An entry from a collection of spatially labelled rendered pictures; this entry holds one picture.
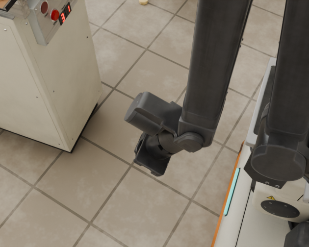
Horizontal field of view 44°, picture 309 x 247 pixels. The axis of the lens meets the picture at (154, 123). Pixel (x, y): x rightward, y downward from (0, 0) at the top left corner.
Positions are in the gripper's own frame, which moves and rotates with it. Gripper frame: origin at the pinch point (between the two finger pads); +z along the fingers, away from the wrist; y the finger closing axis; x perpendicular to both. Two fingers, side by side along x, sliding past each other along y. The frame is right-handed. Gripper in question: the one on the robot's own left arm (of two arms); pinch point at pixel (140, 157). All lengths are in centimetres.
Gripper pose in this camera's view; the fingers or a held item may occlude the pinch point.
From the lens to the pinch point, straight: 82.8
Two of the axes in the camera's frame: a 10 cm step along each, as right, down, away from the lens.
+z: -4.3, 3.2, 8.4
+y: -3.5, 8.0, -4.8
